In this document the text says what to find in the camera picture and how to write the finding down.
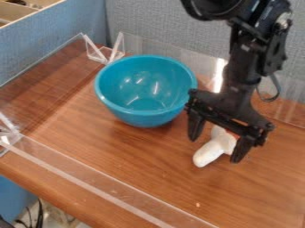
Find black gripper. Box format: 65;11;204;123
185;83;275;163

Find white brown toy mushroom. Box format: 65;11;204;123
192;126;238;167

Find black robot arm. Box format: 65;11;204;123
180;0;291;163

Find blue plastic bowl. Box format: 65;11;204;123
93;55;197;127

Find clear acrylic barrier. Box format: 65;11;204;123
0;37;305;228

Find wooden shelf box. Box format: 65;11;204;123
0;0;66;29

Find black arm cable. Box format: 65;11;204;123
255;72;283;103

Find black floor cables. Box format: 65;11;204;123
0;198;45;228

